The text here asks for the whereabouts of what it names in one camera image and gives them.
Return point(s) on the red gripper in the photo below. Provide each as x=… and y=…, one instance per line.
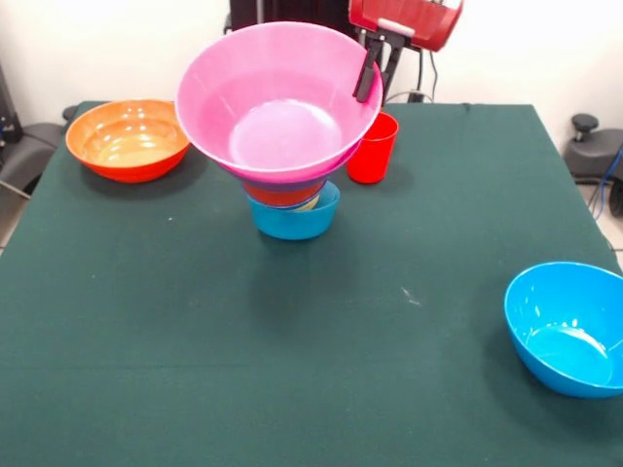
x=418, y=19

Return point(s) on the small orange bowl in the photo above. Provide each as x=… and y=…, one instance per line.
x=282, y=196

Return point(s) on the large pink bowl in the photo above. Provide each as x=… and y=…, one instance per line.
x=272, y=107

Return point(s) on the large orange bowl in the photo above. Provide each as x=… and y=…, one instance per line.
x=126, y=141

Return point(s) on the dark green table cloth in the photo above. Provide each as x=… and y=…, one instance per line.
x=311, y=340

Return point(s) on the purple bowl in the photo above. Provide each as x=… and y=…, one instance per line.
x=272, y=185

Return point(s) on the red cup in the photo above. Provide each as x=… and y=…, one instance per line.
x=372, y=160

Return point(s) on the small light blue bowl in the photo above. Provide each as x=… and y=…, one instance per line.
x=292, y=224

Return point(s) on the yellow cup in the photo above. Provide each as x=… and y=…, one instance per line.
x=310, y=204

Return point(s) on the large light blue bowl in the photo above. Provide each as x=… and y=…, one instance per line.
x=560, y=331

